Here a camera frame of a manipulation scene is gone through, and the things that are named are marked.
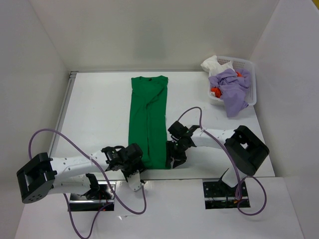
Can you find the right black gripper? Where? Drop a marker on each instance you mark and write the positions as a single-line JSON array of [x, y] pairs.
[[170, 153]]

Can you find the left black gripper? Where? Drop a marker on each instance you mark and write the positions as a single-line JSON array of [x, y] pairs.
[[139, 166]]

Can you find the green t-shirt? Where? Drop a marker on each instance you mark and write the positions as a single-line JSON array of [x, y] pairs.
[[147, 122]]

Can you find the purple t-shirt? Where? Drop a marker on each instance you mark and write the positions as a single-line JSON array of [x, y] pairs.
[[234, 100]]

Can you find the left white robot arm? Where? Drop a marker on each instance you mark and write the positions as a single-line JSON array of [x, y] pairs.
[[44, 175]]

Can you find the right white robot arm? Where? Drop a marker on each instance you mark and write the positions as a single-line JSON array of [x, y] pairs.
[[247, 151]]

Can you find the orange t-shirt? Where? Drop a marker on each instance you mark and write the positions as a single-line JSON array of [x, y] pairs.
[[216, 90]]

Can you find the white t-shirt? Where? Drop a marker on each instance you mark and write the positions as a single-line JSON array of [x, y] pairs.
[[213, 67]]

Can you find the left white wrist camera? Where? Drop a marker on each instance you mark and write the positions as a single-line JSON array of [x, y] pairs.
[[135, 182]]

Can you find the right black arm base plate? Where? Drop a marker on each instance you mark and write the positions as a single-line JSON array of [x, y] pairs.
[[218, 195]]

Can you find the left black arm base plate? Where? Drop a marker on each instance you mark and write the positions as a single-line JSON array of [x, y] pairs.
[[88, 202]]

